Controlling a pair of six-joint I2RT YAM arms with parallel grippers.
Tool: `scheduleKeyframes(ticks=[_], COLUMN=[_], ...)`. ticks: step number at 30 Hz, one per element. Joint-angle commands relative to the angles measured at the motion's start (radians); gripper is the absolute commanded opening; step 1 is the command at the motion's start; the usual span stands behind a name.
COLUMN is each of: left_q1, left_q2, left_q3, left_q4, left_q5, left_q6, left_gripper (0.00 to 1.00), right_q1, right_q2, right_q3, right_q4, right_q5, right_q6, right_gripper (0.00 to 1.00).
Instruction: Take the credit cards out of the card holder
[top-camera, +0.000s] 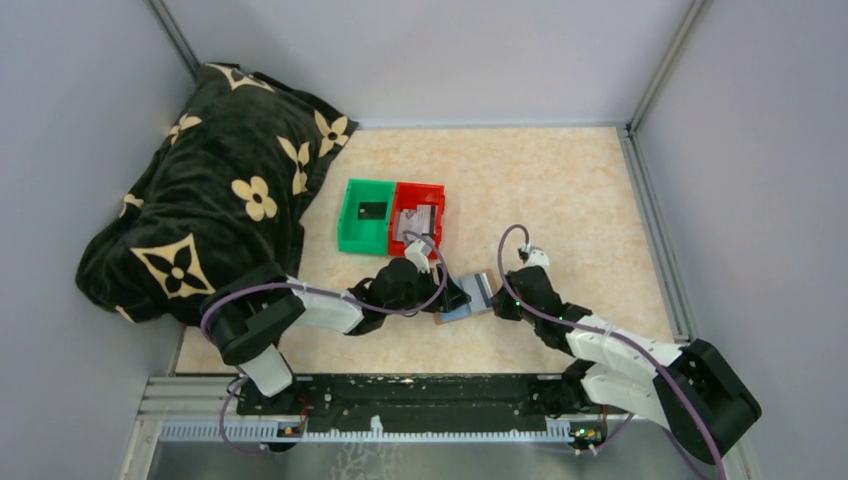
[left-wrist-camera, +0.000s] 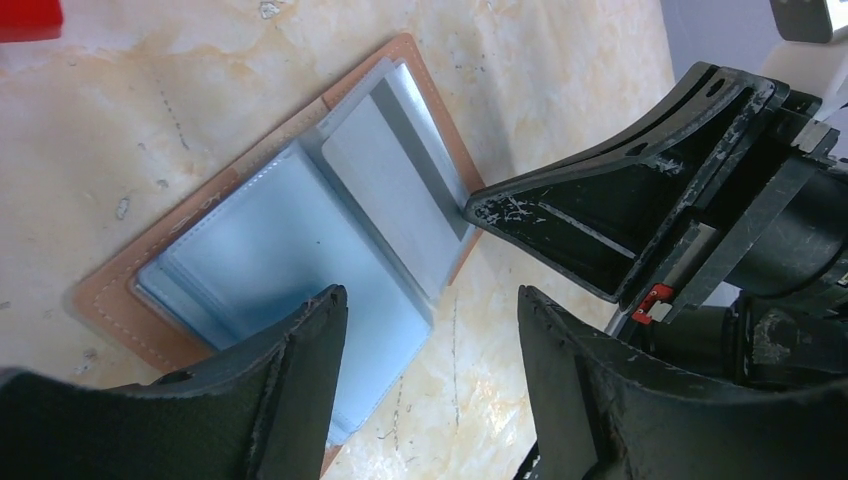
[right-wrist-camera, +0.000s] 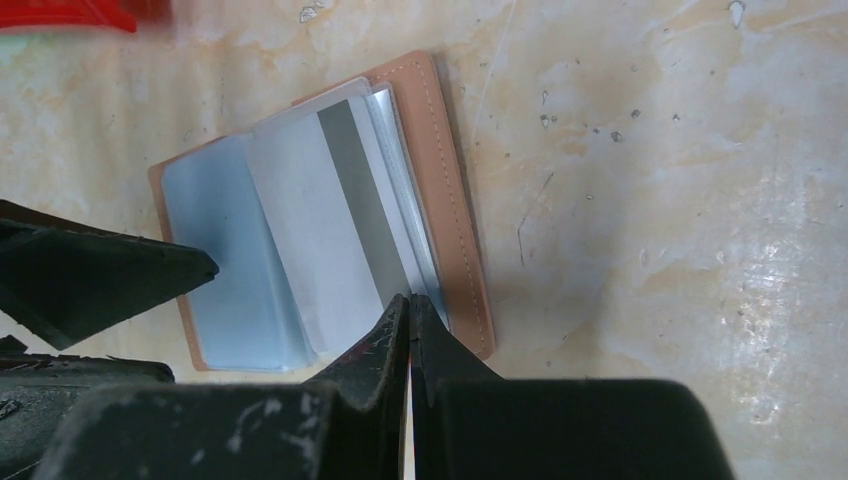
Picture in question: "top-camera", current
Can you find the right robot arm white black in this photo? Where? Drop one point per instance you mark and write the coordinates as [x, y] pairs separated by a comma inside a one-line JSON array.
[[689, 390]]

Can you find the silver credit card black stripe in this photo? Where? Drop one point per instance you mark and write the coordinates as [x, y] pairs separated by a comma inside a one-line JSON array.
[[428, 216]]

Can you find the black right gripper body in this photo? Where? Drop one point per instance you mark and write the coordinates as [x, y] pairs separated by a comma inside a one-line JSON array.
[[527, 314]]

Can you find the black floral blanket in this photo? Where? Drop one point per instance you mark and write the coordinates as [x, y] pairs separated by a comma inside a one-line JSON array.
[[224, 193]]

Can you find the black card in green bin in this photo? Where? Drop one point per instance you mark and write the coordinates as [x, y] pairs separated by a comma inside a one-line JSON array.
[[372, 210]]

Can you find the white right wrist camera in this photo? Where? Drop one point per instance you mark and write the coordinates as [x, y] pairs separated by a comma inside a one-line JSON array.
[[533, 256]]

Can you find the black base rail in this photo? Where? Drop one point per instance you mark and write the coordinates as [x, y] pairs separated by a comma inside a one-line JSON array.
[[548, 395]]

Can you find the aluminium frame rail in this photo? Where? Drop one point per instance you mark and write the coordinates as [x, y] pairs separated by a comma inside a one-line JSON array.
[[672, 291]]

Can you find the red plastic bin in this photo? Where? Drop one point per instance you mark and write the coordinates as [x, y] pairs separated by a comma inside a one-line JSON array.
[[409, 195]]

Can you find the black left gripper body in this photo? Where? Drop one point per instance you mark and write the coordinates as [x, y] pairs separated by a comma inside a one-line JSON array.
[[422, 294]]

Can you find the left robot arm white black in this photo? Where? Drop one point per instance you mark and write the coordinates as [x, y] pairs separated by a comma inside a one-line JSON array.
[[246, 319]]

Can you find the green plastic bin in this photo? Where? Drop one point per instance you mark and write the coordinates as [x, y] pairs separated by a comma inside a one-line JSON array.
[[363, 225]]

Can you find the white VIP card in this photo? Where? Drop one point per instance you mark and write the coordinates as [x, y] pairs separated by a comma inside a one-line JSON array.
[[406, 220]]

